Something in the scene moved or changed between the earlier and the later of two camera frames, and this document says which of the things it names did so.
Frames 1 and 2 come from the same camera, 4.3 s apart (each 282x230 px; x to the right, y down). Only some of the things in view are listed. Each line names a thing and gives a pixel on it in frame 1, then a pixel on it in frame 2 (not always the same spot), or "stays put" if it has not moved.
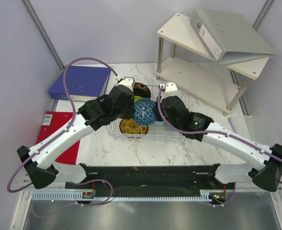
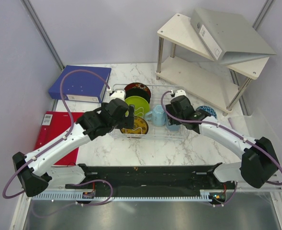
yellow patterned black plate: (129, 126) stays put
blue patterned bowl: (144, 111) to (208, 109)
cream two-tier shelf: (184, 58) stays put
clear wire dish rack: (143, 125) stays put
